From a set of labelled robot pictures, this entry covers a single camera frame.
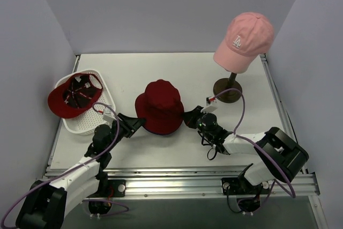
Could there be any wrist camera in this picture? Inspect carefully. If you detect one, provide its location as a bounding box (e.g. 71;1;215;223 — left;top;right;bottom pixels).
200;97;218;113
102;107;114;123

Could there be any aluminium mounting rail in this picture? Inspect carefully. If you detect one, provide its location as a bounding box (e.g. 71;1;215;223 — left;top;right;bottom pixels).
45;166;319;200

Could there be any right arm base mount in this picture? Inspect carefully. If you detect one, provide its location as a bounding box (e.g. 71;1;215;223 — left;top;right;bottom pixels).
221;164;275;216

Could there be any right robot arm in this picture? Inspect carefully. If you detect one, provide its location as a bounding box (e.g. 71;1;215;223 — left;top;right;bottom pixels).
183;106;309;193

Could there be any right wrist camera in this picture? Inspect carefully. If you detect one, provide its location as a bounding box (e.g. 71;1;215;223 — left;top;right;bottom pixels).
200;97;218;113

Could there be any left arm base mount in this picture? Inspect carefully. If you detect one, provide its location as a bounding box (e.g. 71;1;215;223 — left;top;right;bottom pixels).
85;180;129;219

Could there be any red cap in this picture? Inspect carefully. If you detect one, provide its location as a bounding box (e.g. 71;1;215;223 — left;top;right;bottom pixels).
48;73;103;119

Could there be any pink baseball cap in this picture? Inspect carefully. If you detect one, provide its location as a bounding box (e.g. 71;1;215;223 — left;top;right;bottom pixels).
213;12;274;74

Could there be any white perforated basket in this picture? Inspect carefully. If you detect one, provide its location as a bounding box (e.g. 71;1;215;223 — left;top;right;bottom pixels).
54;69;116;135

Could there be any cream mannequin head stand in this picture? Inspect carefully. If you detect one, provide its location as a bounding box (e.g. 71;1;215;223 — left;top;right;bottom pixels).
213;72;242;104

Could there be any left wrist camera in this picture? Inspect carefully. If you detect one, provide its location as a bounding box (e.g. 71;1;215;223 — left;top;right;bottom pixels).
102;107;114;123

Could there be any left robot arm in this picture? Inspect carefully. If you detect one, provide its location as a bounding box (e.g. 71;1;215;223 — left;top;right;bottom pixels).
16;114;146;228

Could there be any dark red knit hat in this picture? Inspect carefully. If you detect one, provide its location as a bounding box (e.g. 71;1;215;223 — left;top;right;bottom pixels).
135;79;184;133

